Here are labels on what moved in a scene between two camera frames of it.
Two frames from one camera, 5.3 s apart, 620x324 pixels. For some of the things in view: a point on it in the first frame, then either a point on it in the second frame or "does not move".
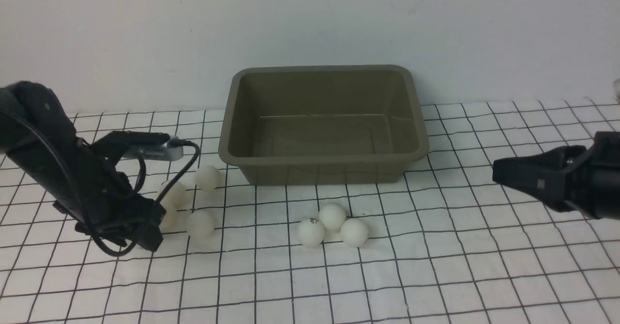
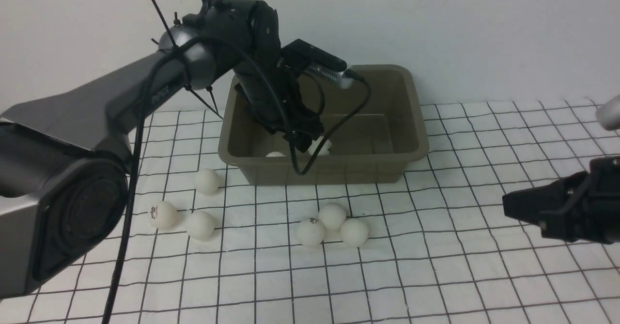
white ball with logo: (170, 220) does not move
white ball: (332, 216) does not move
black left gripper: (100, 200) -> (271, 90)
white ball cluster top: (176, 195) -> (324, 151)
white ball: (311, 232) does not move
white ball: (354, 232) does not move
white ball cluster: (200, 224) does not move
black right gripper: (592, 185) -> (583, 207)
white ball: (207, 178) does not move
